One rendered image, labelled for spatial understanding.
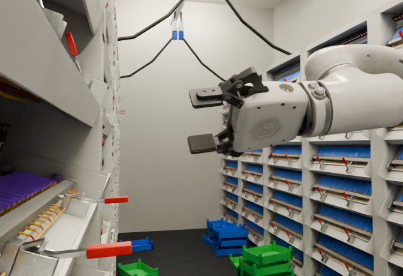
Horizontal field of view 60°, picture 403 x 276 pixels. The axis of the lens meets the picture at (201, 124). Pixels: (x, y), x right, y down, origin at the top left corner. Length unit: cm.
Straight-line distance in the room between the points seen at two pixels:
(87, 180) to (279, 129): 41
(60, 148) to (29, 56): 53
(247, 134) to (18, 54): 34
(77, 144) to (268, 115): 42
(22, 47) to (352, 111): 43
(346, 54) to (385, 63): 7
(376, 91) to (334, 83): 6
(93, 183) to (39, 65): 51
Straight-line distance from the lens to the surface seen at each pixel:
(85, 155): 75
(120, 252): 31
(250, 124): 48
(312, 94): 52
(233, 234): 352
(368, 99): 55
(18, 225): 38
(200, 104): 45
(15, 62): 22
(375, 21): 202
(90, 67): 77
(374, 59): 65
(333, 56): 60
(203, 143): 52
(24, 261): 31
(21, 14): 21
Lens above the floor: 104
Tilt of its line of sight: 3 degrees up
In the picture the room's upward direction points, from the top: straight up
